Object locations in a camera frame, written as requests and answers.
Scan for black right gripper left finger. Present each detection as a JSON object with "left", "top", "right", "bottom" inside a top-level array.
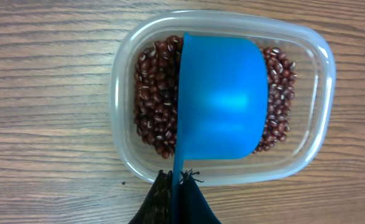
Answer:
[{"left": 129, "top": 170, "right": 173, "bottom": 224}]

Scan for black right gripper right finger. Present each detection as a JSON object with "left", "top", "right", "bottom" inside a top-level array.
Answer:
[{"left": 178, "top": 170, "right": 221, "bottom": 224}]

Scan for blue plastic measuring scoop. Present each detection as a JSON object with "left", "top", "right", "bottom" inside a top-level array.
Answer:
[{"left": 171, "top": 33, "right": 268, "bottom": 223}]

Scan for red beans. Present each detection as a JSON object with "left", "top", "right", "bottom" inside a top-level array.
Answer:
[{"left": 134, "top": 35, "right": 297, "bottom": 159}]

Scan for clear plastic container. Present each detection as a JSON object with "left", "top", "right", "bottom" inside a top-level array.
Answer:
[{"left": 110, "top": 10, "right": 336, "bottom": 187}]

